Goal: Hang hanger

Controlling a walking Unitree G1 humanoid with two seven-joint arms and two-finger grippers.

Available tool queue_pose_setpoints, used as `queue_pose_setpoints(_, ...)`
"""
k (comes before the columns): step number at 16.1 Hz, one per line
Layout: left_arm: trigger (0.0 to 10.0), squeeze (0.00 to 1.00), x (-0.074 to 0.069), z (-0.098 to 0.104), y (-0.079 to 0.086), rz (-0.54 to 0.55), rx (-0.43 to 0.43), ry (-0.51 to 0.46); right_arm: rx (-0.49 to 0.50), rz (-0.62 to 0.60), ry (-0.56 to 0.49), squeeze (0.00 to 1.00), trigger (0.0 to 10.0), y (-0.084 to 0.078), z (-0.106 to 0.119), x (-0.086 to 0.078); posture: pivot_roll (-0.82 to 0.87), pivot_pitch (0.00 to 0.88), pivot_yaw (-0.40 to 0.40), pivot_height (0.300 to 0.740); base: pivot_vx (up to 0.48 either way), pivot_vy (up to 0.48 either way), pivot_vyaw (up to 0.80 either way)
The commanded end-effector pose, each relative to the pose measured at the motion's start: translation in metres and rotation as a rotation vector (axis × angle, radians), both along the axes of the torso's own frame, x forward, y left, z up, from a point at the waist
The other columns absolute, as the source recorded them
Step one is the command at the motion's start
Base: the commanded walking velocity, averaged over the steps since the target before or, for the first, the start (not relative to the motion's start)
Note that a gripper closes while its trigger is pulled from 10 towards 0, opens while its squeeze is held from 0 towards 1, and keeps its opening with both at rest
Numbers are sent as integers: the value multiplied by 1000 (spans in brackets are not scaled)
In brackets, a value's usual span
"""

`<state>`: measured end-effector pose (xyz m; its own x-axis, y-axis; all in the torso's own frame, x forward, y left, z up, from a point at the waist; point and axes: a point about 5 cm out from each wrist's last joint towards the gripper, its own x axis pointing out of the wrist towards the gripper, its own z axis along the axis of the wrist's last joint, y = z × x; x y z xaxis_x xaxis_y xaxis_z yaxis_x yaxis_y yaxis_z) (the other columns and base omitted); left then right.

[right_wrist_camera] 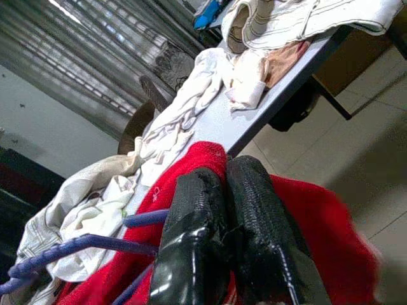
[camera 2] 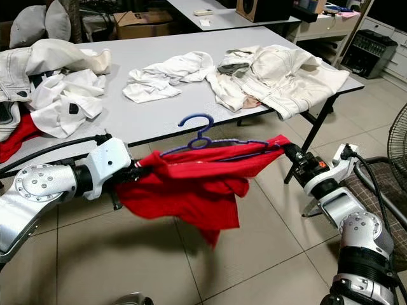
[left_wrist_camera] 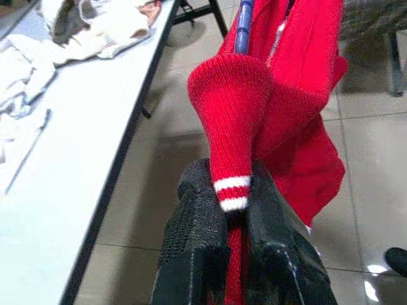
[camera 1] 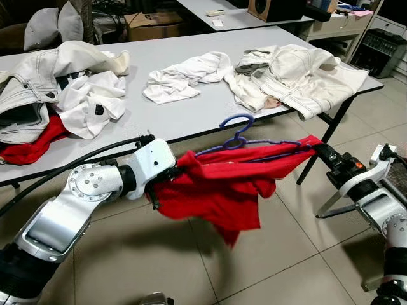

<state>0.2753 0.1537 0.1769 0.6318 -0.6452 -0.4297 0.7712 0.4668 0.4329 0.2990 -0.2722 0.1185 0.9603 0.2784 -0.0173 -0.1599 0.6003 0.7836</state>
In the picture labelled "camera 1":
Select purple plastic hanger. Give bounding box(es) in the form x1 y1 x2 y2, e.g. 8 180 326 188
194 114 314 161

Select white table with black legs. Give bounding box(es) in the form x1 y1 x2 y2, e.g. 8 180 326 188
0 25 385 188

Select cream jacket with dark stitching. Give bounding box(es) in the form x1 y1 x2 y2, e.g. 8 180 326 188
0 41 132 144
225 44 370 122

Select crumpled white garment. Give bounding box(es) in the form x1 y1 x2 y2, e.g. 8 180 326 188
142 51 233 105

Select black audio mixer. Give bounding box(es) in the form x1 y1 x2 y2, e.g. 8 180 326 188
350 28 407 79

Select white shirt with black patch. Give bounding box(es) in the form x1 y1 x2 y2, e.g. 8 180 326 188
54 69 128 140

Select white low sideboard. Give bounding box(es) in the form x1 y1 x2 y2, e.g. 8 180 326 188
295 10 386 65

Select silver robot leg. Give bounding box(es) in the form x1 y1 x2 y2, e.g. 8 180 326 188
138 290 174 305

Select crumpled red garment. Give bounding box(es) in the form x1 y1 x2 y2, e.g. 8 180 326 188
0 114 71 166

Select white drawer cabinet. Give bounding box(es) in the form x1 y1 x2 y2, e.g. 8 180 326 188
371 16 407 40

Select cardboard box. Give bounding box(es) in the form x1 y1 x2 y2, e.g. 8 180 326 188
123 11 187 43

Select brown wooden speaker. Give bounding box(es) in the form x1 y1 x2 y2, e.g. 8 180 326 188
247 0 307 24

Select long white table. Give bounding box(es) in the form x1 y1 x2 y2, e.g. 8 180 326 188
176 0 316 33

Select grey pillow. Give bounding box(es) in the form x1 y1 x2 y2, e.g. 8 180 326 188
24 7 63 52
57 1 86 43

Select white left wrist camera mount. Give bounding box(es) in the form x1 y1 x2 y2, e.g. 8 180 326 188
130 136 177 201

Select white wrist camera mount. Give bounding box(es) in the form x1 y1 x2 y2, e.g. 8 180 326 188
130 136 177 201
336 144 399 199

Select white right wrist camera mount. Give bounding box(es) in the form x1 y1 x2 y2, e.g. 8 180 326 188
336 144 399 199

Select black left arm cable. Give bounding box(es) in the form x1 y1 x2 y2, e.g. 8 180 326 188
0 133 156 198

